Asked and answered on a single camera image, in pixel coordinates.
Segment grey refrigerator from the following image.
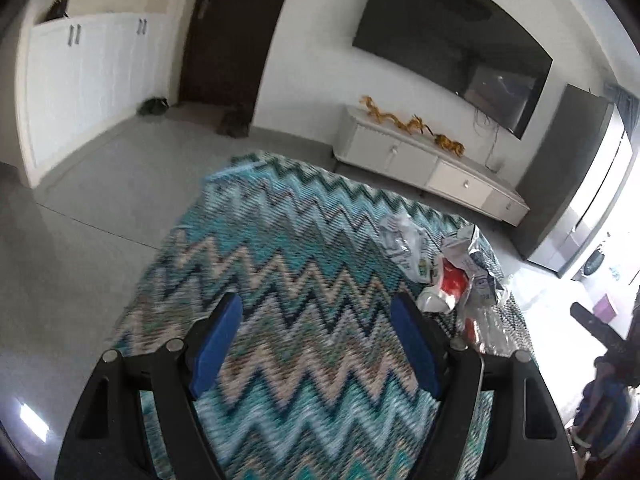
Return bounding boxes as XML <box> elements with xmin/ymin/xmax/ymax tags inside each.
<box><xmin>515</xmin><ymin>83</ymin><xmax>633</xmax><ymax>278</ymax></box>

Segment purple box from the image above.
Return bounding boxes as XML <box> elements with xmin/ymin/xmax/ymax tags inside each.
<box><xmin>592</xmin><ymin>295</ymin><xmax>617</xmax><ymax>322</ymax></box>

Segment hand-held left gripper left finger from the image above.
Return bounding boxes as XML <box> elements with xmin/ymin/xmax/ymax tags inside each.
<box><xmin>52</xmin><ymin>292</ymin><xmax>244</xmax><ymax>480</ymax></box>

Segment black wall television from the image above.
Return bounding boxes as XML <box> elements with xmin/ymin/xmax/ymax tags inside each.
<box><xmin>352</xmin><ymin>0</ymin><xmax>553</xmax><ymax>141</ymax></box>

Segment grey blue curtain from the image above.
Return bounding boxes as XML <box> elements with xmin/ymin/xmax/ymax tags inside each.
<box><xmin>604</xmin><ymin>81</ymin><xmax>640</xmax><ymax>138</ymax></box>

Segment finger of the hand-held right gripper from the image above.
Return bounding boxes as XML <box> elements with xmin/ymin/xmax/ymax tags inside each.
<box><xmin>570</xmin><ymin>302</ymin><xmax>633</xmax><ymax>361</ymax></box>

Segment washing machine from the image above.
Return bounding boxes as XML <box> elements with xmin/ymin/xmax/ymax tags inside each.
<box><xmin>572</xmin><ymin>242</ymin><xmax>613</xmax><ymax>281</ymax></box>

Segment dark brown door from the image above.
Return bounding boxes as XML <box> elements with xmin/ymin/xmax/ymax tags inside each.
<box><xmin>178</xmin><ymin>0</ymin><xmax>301</xmax><ymax>108</ymax></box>

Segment white television stand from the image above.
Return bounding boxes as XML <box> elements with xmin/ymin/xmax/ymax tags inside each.
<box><xmin>332</xmin><ymin>104</ymin><xmax>530</xmax><ymax>227</ymax></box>

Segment television cables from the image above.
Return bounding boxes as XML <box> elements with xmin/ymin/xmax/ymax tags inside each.
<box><xmin>472</xmin><ymin>110</ymin><xmax>506</xmax><ymax>168</ymax></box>

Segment pile of snack wrappers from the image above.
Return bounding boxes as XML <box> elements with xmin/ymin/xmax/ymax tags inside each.
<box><xmin>377</xmin><ymin>212</ymin><xmax>511</xmax><ymax>356</ymax></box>

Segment white wall cabinet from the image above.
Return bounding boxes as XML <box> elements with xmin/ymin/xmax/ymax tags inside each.
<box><xmin>15</xmin><ymin>0</ymin><xmax>201</xmax><ymax>190</ymax></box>

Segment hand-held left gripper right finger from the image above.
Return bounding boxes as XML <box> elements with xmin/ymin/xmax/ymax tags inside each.
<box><xmin>390</xmin><ymin>292</ymin><xmax>576</xmax><ymax>480</ymax></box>

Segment pair of dark boots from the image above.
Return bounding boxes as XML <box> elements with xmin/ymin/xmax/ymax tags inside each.
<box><xmin>216</xmin><ymin>104</ymin><xmax>249</xmax><ymax>138</ymax></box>

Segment zigzag patterned tablecloth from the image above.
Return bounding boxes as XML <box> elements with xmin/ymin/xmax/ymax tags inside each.
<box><xmin>112</xmin><ymin>152</ymin><xmax>536</xmax><ymax>480</ymax></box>

